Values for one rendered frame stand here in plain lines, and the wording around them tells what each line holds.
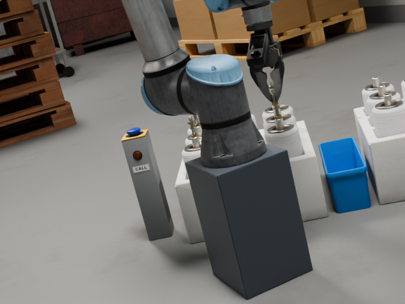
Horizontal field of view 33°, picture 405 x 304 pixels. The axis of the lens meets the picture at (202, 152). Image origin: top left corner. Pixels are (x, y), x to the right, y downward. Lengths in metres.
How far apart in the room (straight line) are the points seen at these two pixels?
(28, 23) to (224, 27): 1.51
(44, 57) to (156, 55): 2.51
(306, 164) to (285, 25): 2.84
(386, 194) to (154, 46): 0.76
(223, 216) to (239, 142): 0.17
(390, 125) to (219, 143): 0.56
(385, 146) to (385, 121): 0.07
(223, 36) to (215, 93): 3.48
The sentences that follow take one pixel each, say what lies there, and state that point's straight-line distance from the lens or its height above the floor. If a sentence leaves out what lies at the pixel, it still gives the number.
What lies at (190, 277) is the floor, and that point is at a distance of 1.76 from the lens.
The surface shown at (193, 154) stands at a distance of 1.89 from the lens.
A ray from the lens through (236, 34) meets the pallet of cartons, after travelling 4.81.
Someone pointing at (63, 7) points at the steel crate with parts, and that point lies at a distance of 8.03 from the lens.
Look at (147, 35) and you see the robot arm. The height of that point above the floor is 0.61.
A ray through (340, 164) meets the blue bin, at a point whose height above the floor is 0.04.
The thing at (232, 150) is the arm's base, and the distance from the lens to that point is 1.51.
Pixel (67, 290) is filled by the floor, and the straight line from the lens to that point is 1.91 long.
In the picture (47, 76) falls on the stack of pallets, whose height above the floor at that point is 0.31.
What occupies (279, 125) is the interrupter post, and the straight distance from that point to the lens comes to 1.91.
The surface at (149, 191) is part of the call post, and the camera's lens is 2.00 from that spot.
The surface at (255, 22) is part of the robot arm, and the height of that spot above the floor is 0.55.
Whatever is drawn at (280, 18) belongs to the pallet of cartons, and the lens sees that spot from 4.63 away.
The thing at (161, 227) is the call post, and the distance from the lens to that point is 2.03.
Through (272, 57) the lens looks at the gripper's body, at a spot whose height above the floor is 0.45.
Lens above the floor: 0.75
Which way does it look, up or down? 15 degrees down
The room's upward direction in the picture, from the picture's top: 14 degrees counter-clockwise
